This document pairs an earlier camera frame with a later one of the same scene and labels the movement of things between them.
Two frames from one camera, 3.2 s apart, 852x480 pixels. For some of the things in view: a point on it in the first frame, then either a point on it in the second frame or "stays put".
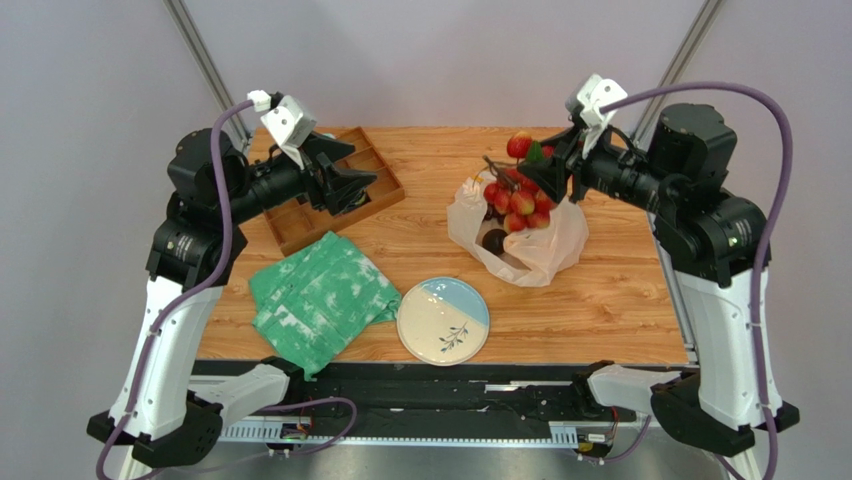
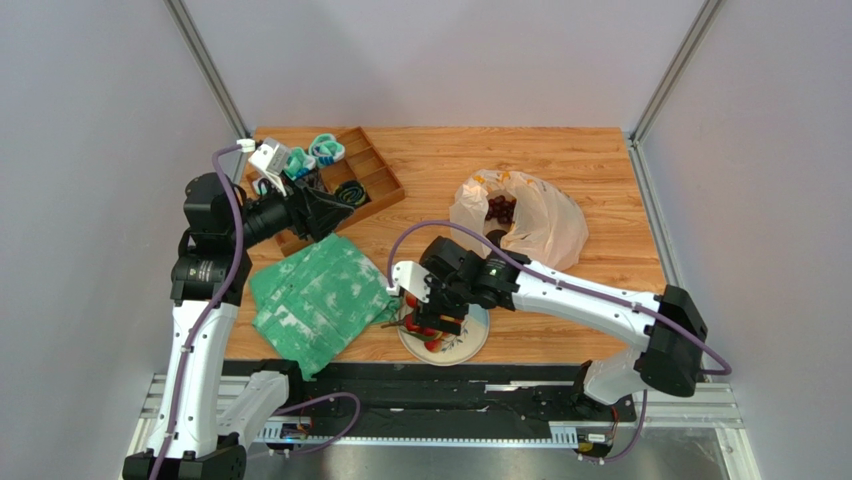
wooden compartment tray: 295,226 stays put
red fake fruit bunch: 521,204 to 433,338
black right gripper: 569,163 to 435,313
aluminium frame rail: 181,16 stays put
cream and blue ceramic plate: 443,321 stays put
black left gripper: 340,184 to 315,214
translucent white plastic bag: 531,256 stays put
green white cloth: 311,303 stays put
